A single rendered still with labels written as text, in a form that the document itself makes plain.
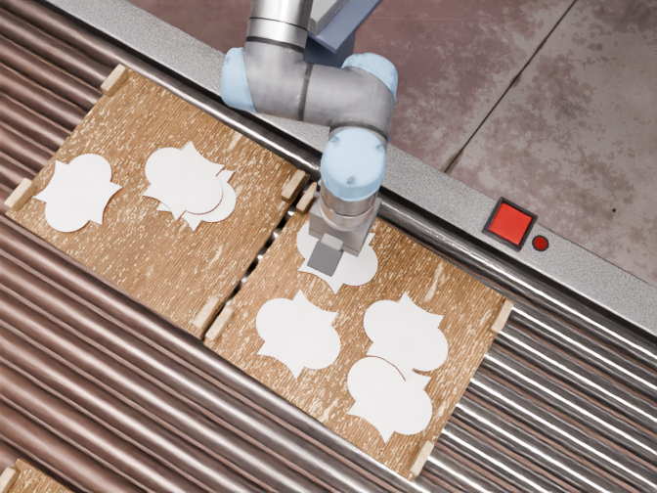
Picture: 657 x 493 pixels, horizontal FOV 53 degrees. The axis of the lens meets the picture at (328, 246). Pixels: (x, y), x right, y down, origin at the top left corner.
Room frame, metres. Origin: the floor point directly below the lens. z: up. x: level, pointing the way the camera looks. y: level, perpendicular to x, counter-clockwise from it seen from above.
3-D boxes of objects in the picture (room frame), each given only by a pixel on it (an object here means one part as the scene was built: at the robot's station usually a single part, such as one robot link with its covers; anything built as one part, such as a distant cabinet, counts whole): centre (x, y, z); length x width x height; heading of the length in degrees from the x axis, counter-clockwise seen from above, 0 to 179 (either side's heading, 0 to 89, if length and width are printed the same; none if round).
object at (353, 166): (0.33, -0.02, 1.29); 0.09 x 0.08 x 0.11; 177
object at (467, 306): (0.21, -0.07, 0.93); 0.41 x 0.35 x 0.02; 65
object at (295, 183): (0.43, 0.08, 0.95); 0.06 x 0.02 x 0.03; 156
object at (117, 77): (0.59, 0.43, 0.95); 0.06 x 0.02 x 0.03; 156
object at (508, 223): (0.43, -0.32, 0.92); 0.06 x 0.06 x 0.01; 68
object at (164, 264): (0.39, 0.31, 0.93); 0.41 x 0.35 x 0.02; 66
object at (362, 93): (0.43, 0.00, 1.29); 0.11 x 0.11 x 0.08; 87
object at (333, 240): (0.30, -0.01, 1.13); 0.12 x 0.09 x 0.16; 162
